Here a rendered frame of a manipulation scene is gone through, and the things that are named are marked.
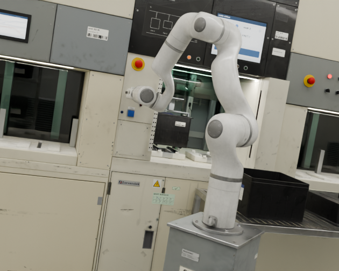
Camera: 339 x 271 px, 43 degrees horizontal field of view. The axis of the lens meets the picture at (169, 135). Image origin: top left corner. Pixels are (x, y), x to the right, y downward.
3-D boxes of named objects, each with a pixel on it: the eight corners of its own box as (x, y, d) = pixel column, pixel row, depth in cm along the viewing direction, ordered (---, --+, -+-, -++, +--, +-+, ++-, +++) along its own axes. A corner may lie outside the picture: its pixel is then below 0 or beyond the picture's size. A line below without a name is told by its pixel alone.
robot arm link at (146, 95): (155, 91, 197) (137, 82, 195) (161, 92, 185) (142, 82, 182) (147, 108, 197) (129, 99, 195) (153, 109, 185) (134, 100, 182)
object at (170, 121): (147, 150, 242) (156, 94, 240) (140, 144, 262) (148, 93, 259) (188, 155, 249) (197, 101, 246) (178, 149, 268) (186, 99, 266)
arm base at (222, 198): (231, 239, 148) (240, 186, 146) (183, 223, 157) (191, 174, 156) (249, 229, 164) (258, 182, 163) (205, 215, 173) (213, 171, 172)
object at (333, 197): (336, 226, 191) (341, 198, 190) (298, 207, 219) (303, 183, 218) (388, 230, 200) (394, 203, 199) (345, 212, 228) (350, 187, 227)
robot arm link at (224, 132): (248, 182, 159) (259, 118, 158) (219, 183, 146) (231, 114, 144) (221, 174, 168) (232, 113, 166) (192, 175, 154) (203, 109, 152)
